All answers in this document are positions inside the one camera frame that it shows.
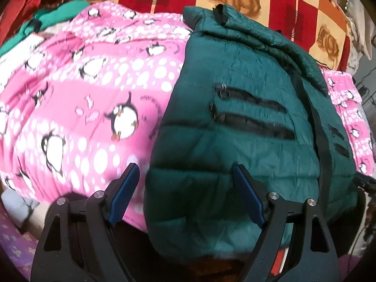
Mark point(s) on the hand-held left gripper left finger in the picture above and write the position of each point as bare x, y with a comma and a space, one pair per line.
124, 194

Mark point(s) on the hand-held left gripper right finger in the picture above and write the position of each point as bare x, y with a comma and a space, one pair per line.
249, 196

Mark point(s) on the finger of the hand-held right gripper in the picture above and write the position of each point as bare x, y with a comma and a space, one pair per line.
367, 181

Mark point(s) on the green quilted puffer jacket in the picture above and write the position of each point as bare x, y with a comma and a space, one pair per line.
235, 152

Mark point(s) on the pink penguin print blanket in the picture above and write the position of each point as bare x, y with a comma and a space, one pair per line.
88, 94

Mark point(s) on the purple floral mat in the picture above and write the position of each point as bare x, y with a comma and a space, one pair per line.
14, 241

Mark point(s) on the green cloth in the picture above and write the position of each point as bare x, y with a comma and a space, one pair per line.
58, 13

